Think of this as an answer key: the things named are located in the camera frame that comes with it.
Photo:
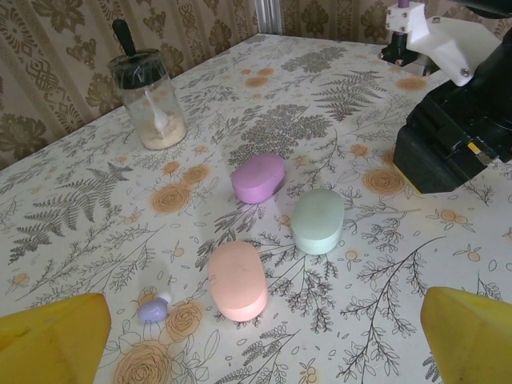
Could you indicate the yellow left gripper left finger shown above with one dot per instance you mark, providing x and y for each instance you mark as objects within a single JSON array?
[{"x": 52, "y": 344}]

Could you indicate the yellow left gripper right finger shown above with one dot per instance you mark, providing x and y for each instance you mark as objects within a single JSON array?
[{"x": 476, "y": 340}]

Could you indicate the purple earbud charging case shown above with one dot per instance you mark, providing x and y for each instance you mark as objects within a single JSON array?
[{"x": 259, "y": 178}]

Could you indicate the pink earbud charging case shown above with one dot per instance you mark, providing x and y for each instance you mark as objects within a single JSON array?
[{"x": 238, "y": 286}]

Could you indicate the glass jar with black lid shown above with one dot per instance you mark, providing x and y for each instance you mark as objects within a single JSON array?
[{"x": 148, "y": 104}]

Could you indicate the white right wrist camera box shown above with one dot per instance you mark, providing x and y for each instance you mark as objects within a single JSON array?
[{"x": 440, "y": 44}]

